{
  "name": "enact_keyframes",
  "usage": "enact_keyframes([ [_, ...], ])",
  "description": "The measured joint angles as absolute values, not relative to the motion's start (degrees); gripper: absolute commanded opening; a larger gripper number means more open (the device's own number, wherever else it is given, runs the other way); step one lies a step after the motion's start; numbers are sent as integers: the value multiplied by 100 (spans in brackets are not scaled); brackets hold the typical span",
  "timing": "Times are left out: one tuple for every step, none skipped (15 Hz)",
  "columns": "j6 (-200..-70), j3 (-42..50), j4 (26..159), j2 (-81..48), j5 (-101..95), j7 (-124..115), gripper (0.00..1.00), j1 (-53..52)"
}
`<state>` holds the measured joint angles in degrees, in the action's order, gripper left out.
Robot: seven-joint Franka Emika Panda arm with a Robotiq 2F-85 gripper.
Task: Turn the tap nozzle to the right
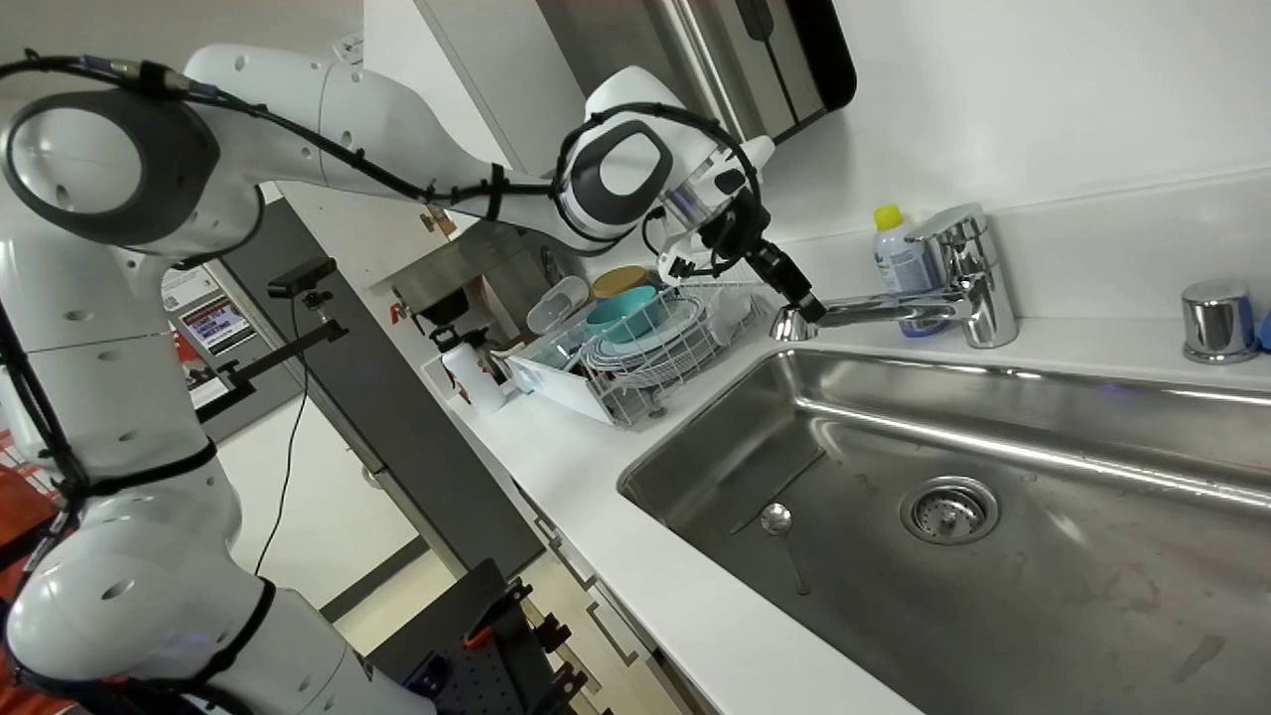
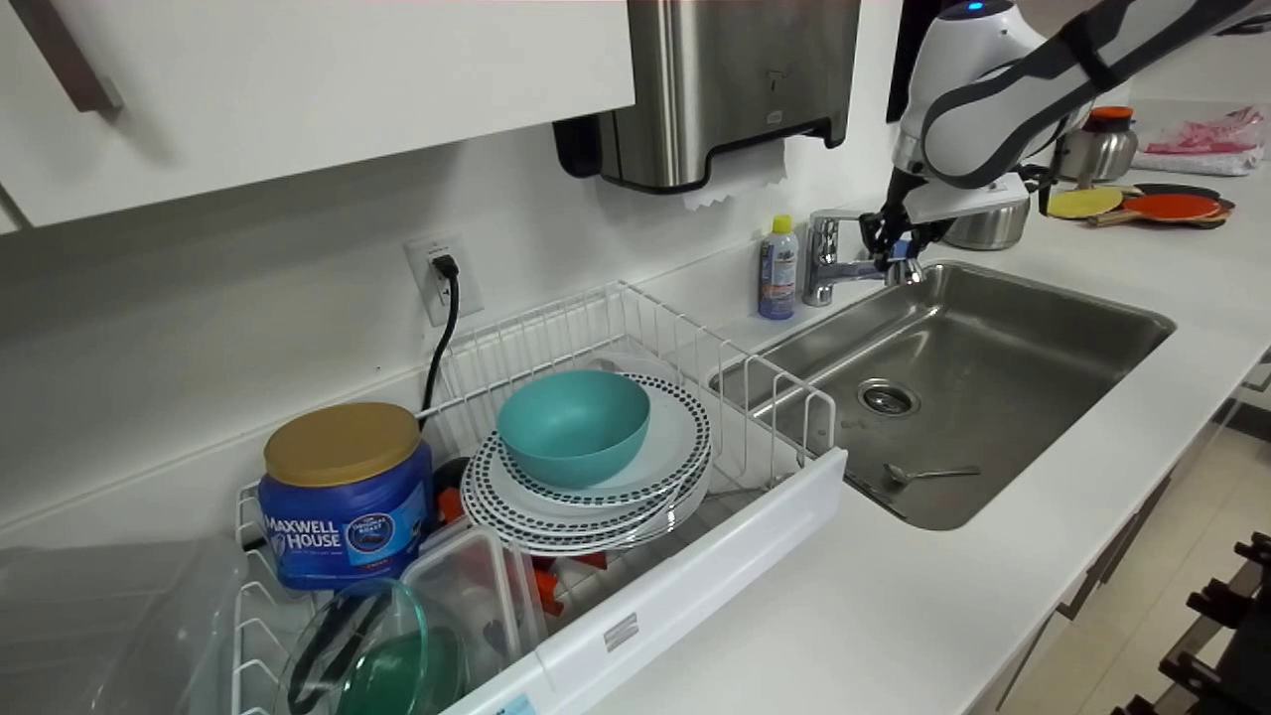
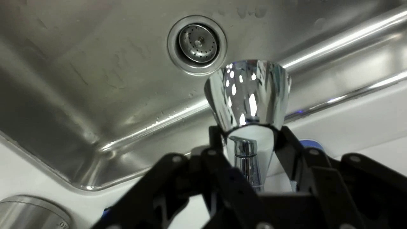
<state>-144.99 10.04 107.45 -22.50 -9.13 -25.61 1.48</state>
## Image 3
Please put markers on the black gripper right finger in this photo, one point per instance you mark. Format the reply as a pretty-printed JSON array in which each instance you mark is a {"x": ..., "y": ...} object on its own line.
[{"x": 351, "y": 191}]

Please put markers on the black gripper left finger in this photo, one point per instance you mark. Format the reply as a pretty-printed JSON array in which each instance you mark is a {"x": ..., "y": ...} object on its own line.
[{"x": 191, "y": 191}]

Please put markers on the chrome sink faucet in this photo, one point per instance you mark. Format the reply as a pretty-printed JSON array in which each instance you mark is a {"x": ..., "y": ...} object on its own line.
[{"x": 249, "y": 93}]

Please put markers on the stainless steel sink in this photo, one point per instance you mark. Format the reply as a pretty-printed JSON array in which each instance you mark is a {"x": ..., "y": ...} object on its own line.
[{"x": 106, "y": 84}]

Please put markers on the metal sink drain strainer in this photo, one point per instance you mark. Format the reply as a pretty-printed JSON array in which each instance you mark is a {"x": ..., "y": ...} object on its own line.
[{"x": 197, "y": 44}]

